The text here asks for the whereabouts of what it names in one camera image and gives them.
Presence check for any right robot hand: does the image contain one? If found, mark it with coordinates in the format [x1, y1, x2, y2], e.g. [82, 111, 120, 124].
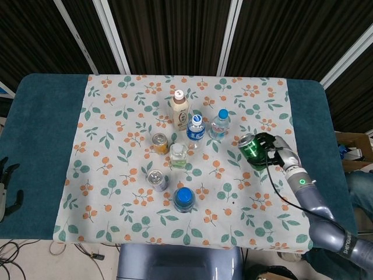
[247, 132, 301, 173]

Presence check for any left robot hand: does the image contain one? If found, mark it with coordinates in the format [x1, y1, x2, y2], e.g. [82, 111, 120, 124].
[0, 156, 24, 224]

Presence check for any green beer can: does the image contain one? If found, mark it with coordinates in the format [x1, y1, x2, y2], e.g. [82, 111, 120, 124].
[238, 133, 270, 172]

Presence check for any cardboard box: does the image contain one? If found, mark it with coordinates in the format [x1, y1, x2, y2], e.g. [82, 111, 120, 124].
[335, 131, 373, 173]

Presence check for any clear water bottle blue cap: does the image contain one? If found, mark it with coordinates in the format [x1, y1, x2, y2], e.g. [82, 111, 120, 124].
[209, 108, 230, 141]

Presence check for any teal table cover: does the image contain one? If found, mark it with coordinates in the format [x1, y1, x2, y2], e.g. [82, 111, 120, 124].
[0, 72, 358, 249]

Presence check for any person leg in jeans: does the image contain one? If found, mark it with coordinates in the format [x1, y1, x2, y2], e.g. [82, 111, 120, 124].
[345, 170, 373, 217]

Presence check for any water bottle blue label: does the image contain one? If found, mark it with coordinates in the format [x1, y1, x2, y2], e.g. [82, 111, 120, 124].
[186, 114, 206, 149]

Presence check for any white shoe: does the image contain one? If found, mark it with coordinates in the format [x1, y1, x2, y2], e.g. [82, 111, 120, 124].
[276, 250, 302, 264]

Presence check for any small clear bottle white cap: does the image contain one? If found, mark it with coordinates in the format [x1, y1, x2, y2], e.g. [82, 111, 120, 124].
[170, 143, 189, 169]

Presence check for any blue sports drink bottle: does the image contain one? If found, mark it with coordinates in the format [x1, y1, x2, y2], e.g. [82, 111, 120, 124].
[173, 187, 196, 214]

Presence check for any milk tea bottle white cap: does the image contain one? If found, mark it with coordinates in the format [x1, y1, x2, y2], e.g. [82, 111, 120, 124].
[170, 90, 189, 131]

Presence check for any floral orange leaf tablecloth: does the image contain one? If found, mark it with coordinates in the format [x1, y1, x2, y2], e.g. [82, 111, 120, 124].
[53, 74, 314, 254]

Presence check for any orange drink can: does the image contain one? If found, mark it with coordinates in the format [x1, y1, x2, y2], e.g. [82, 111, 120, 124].
[152, 132, 169, 155]

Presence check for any white and blue can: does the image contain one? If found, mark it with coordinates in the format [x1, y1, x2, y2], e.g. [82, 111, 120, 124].
[145, 169, 170, 193]

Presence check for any blue-grey robot torso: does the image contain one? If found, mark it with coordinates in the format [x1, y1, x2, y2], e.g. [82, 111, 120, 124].
[116, 243, 244, 280]

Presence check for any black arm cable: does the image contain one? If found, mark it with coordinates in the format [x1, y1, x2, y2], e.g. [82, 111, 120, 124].
[265, 147, 347, 234]

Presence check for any white frame post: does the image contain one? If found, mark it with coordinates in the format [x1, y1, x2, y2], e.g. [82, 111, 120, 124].
[93, 0, 131, 75]
[53, 0, 98, 75]
[319, 37, 373, 89]
[216, 0, 244, 77]

